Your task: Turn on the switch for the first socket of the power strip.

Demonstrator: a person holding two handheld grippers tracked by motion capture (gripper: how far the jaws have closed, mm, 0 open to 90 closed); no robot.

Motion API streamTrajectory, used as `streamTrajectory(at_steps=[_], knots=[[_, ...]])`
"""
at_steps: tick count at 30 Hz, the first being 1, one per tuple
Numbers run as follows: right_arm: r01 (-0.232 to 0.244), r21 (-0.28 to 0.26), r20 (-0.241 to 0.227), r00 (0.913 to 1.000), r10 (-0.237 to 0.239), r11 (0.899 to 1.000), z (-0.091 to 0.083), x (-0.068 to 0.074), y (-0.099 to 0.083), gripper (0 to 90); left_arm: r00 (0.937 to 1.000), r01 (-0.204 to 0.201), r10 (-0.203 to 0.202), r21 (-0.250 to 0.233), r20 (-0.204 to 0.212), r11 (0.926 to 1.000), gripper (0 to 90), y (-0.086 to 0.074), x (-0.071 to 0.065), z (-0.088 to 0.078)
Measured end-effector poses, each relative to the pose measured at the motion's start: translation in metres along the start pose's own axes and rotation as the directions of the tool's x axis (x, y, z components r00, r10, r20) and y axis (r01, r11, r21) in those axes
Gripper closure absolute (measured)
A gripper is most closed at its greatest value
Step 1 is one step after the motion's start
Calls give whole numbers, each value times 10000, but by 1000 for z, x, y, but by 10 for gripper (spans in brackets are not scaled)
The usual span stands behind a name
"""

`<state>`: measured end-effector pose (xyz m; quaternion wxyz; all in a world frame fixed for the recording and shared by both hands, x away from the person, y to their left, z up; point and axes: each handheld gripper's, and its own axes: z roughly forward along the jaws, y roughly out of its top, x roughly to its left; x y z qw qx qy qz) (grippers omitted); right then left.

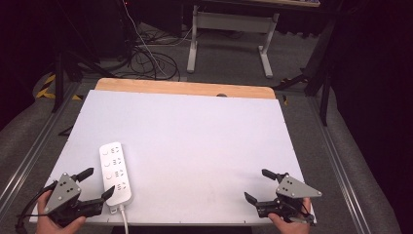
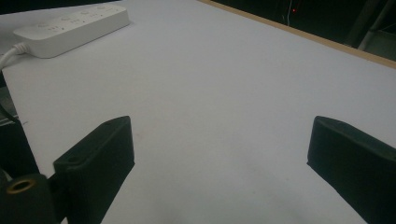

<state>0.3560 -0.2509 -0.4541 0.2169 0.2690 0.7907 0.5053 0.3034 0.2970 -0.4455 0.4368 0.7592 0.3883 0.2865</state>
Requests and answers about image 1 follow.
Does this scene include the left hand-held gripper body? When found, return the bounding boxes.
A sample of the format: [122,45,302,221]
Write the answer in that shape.
[43,172,105,228]

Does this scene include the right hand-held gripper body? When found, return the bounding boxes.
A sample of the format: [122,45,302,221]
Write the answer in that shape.
[255,174,323,225]

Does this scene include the person's left hand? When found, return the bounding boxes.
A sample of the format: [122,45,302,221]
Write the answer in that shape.
[36,190,88,234]

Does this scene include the person's right hand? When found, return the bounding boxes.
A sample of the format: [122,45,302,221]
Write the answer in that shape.
[267,197,315,234]

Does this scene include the white power strip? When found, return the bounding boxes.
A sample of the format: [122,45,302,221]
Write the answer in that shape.
[98,141,133,208]

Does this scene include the white foam board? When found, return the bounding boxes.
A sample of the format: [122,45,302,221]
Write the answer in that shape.
[28,89,317,227]

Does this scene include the yellow black hazard tape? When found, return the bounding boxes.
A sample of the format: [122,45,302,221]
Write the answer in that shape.
[35,73,84,101]

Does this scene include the black metal stand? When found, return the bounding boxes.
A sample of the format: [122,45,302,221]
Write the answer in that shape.
[272,18,337,127]

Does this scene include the white power strip cable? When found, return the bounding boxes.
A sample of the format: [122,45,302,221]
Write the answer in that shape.
[109,203,131,234]

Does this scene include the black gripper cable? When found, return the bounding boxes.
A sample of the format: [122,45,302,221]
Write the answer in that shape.
[15,180,58,234]

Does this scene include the aluminium floor rail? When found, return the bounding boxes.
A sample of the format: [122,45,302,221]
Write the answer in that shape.
[306,97,372,234]
[0,81,83,211]

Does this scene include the tangle of black floor cables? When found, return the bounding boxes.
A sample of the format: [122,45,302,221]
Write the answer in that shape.
[128,45,181,82]

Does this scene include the thin white floor cable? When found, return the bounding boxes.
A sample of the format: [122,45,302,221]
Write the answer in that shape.
[121,0,193,79]

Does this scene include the white table frame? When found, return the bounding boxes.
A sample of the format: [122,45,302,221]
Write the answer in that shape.
[186,0,321,79]

